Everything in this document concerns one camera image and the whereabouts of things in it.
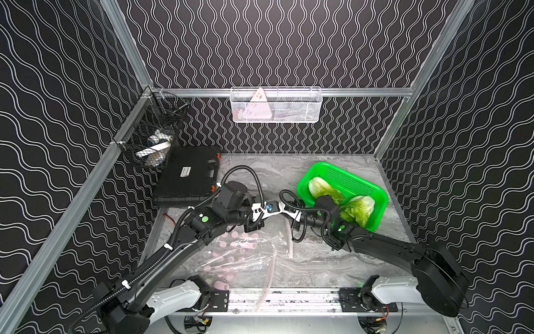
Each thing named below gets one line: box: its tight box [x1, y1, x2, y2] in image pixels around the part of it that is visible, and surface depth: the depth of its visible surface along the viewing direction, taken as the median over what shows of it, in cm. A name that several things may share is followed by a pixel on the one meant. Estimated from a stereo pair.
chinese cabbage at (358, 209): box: [339, 195, 376, 227], surface depth 90 cm
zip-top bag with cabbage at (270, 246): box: [216, 216, 294, 268], surface depth 83 cm
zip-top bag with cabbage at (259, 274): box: [194, 254, 280, 312], surface depth 81 cm
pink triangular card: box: [242, 87, 272, 119], surface depth 92 cm
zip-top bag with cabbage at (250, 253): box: [196, 227, 292, 277], surface depth 82 cm
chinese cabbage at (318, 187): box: [308, 176, 345, 206], surface depth 99 cm
